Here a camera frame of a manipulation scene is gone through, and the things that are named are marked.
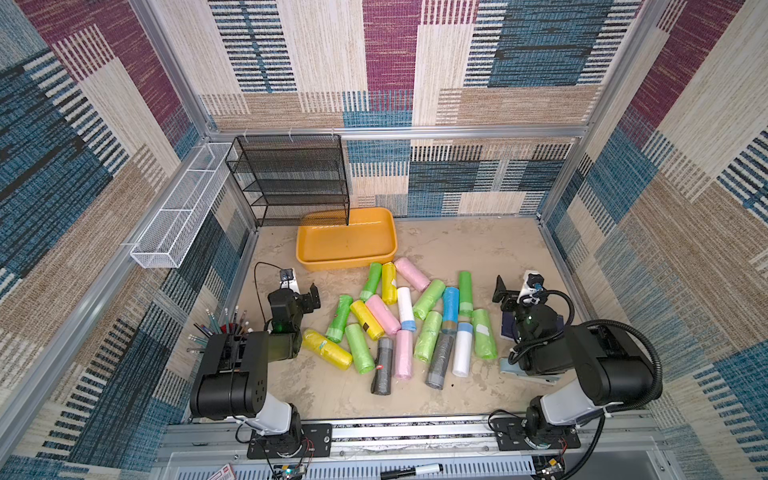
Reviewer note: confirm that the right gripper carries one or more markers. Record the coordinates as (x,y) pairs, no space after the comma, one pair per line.
(507,300)

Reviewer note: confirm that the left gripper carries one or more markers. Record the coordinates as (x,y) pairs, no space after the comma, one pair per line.
(306,302)

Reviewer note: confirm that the thin dark green roll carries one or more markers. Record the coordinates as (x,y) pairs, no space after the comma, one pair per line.
(466,305)

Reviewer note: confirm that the light green roll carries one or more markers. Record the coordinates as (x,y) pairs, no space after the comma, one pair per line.
(428,299)
(428,336)
(484,340)

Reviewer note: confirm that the large yellow bag roll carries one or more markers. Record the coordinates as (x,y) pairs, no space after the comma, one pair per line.
(326,349)

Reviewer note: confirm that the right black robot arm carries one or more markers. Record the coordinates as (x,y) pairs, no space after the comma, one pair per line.
(616,366)

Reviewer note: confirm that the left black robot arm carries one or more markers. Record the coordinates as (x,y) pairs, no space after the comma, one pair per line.
(232,379)

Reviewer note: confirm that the dark green roll left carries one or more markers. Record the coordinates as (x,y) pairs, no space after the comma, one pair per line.
(335,330)

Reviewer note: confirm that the small yellow roll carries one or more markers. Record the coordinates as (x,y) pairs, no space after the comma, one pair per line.
(367,320)

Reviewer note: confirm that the white roll lower right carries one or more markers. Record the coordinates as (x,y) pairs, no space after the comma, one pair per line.
(462,350)

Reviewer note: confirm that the grey roll right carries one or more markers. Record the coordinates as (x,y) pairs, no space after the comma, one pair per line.
(440,361)

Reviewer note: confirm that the pink roll centre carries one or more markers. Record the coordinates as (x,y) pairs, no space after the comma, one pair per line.
(383,315)

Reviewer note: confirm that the yellow roll near box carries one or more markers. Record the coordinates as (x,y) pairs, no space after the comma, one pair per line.
(388,284)

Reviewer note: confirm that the pink roll near box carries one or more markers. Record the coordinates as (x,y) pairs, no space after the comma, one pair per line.
(412,274)

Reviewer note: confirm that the yellow plastic storage box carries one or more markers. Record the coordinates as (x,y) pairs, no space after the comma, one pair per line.
(341,239)

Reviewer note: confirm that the white roll blue end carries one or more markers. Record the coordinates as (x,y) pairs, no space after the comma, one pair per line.
(405,308)

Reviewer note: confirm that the dark grey roll left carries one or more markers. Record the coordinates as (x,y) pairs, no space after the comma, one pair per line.
(381,384)

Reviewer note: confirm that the pink roll lower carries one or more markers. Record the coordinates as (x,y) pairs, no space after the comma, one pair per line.
(403,355)

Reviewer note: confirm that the dark blue notebook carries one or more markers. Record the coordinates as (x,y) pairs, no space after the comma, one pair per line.
(513,325)

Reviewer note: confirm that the red pencil cup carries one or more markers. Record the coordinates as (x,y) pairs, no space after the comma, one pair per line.
(229,323)

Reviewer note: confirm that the black mesh shelf rack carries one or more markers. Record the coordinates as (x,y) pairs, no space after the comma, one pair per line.
(292,180)

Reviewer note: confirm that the black marker pen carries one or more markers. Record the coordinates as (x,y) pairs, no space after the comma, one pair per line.
(428,469)

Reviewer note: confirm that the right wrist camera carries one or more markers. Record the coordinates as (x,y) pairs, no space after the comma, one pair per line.
(533,282)

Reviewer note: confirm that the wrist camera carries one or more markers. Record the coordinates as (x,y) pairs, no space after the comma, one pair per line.
(533,282)
(288,280)

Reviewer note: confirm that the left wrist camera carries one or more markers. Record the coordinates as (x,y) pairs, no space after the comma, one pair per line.
(288,280)

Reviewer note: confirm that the white wire wall basket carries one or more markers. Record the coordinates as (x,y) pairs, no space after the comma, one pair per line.
(168,238)

